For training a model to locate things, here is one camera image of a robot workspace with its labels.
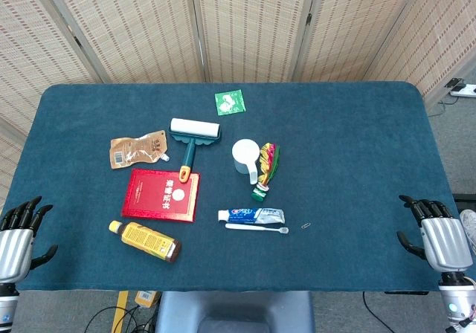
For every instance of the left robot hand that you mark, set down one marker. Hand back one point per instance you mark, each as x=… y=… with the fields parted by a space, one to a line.
x=15 y=244

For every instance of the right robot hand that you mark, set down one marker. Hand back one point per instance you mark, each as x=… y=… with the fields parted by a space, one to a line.
x=446 y=240

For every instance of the white toothbrush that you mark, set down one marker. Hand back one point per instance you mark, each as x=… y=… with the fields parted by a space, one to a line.
x=249 y=227

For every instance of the blue and white toothpaste tube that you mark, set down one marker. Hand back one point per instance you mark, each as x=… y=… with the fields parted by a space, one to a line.
x=249 y=215

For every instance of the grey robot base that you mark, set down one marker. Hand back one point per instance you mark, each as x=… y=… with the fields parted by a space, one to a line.
x=234 y=310

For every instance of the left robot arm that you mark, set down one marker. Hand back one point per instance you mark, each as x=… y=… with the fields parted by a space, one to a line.
x=6 y=307

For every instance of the white shoe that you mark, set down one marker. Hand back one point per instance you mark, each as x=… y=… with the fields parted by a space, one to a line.
x=469 y=229

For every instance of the blue table cloth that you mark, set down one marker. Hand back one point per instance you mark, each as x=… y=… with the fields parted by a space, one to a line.
x=353 y=162

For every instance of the yellow label tea bottle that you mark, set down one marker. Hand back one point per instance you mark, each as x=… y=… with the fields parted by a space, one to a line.
x=145 y=239

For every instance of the metal paper clip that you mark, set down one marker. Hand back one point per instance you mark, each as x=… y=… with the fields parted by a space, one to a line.
x=306 y=225

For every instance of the yellow box under table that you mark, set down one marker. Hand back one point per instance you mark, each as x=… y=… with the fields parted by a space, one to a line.
x=147 y=298

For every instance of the red certificate book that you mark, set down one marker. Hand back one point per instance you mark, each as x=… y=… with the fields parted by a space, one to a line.
x=156 y=195

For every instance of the white power strip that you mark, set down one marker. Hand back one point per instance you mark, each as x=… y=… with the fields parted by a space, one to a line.
x=466 y=90

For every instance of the brown spout pouch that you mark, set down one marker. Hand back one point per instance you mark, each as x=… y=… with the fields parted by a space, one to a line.
x=137 y=149

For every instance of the black plug adapter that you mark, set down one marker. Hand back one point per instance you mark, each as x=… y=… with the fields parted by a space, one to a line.
x=454 y=82

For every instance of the colourful snack packet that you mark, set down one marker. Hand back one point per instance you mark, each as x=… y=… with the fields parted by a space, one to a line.
x=268 y=162

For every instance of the green lint roller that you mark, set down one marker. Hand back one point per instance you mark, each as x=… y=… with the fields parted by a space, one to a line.
x=193 y=128

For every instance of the green sachet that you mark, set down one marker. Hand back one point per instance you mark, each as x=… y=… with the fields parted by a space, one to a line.
x=230 y=102

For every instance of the woven folding screen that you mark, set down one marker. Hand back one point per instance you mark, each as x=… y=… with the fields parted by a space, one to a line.
x=253 y=24

